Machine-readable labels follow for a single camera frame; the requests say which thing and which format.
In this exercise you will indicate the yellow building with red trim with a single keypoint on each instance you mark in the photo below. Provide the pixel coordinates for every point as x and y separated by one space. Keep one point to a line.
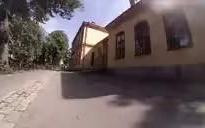
93 36

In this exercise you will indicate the grey asphalt ground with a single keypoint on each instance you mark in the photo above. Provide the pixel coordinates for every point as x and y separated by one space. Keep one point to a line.
90 110

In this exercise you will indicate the round green tree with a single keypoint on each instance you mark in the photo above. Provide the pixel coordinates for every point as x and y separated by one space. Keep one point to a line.
57 46

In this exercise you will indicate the yellow building with dark base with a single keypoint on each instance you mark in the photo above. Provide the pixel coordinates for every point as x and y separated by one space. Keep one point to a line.
156 58

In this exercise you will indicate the cobblestone strip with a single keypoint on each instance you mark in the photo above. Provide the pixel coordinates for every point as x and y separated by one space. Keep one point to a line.
18 98

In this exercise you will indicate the large tree with thick trunk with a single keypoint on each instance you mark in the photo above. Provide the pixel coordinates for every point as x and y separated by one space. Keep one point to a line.
5 36

